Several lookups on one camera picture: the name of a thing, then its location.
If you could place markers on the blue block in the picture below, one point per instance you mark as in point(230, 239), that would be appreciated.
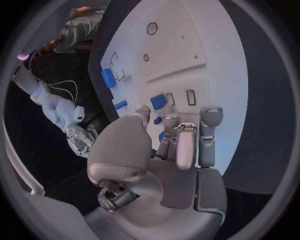
point(158, 101)

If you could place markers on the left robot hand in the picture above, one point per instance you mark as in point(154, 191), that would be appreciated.
point(145, 183)

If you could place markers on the white task board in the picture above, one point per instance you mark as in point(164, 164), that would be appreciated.
point(178, 56)

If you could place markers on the blue plug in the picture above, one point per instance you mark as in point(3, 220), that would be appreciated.
point(161, 136)

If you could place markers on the person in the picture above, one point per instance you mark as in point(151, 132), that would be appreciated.
point(77, 30)

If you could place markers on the large blue cylinder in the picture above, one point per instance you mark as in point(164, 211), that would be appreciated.
point(108, 77)

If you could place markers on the short blue cylinder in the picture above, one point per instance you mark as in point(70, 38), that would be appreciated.
point(120, 104)

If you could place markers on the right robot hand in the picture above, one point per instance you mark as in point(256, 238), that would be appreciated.
point(80, 139)

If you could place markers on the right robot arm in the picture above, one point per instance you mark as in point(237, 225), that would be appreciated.
point(54, 105)

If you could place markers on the small blue peg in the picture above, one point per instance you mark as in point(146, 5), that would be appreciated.
point(157, 120)

